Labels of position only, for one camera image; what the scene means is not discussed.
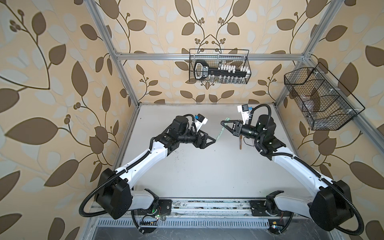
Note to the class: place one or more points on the green pen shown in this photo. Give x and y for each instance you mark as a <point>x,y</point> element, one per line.
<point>221,132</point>

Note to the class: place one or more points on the black wire basket back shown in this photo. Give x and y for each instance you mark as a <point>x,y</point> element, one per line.
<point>223,56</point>

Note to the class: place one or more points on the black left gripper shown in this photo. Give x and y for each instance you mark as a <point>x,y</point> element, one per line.
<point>202,144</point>

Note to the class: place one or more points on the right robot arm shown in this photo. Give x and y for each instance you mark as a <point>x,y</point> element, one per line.
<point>327,203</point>

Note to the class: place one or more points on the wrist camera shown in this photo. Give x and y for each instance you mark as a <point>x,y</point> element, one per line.
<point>245,110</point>
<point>199,121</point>

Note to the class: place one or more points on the black wire basket right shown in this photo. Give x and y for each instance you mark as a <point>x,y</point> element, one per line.
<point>326,101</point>

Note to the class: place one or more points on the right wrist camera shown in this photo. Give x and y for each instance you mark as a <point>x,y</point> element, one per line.
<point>245,110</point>

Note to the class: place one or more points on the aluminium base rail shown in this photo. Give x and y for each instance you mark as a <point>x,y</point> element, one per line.
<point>210,208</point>

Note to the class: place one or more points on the aluminium frame post left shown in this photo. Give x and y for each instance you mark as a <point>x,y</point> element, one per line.
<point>93,10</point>

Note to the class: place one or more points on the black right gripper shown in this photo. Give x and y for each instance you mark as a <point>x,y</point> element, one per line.
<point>235,127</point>

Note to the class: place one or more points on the black tool with sockets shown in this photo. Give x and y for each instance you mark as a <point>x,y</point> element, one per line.
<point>202,70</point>

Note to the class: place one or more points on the aluminium frame post right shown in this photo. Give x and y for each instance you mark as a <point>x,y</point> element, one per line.
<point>305,26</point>

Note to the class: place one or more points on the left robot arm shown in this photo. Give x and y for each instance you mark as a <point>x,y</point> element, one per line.
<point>115,192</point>

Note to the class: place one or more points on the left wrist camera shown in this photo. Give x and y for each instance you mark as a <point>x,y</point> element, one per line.
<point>199,121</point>

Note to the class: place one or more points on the black wire basket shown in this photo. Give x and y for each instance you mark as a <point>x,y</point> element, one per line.
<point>223,56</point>
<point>326,101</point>

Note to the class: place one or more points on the aluminium frame post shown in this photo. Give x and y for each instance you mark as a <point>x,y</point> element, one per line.
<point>93,10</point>
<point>305,26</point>

